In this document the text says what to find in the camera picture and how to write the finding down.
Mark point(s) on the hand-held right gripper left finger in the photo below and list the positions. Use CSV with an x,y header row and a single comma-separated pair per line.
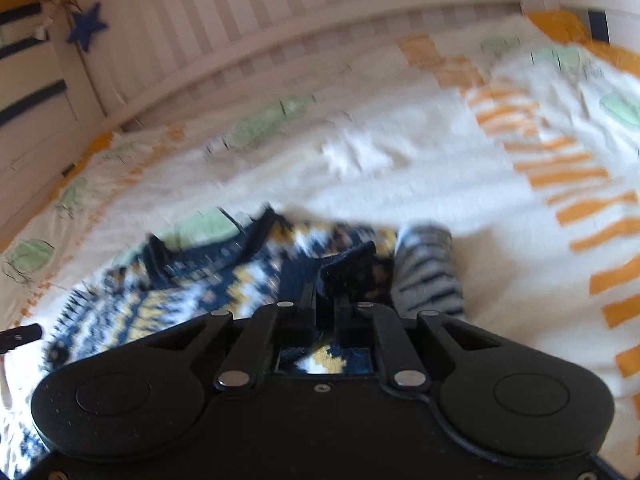
x,y
307,307

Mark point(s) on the white printed bed sheet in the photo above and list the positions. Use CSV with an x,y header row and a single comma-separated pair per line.
x,y
425,170

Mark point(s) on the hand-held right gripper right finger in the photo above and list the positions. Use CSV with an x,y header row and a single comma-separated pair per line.
x,y
343,312

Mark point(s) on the white slatted bed rail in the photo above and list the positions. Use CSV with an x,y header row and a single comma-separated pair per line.
x,y
240,25

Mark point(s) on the orange fitted sheet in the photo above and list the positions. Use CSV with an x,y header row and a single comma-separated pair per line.
x,y
560,25

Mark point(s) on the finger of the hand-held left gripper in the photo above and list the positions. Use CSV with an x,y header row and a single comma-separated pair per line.
x,y
22,336

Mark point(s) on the navy yellow patterned knit sweater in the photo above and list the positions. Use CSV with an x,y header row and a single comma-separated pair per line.
x,y
210,280

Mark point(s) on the blue star decoration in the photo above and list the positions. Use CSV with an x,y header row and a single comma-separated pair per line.
x,y
89,27

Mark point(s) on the grey striped sock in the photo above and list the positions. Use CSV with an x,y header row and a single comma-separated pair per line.
x,y
427,270

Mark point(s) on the white cabinet with navy trim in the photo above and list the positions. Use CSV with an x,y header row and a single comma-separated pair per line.
x,y
30,110

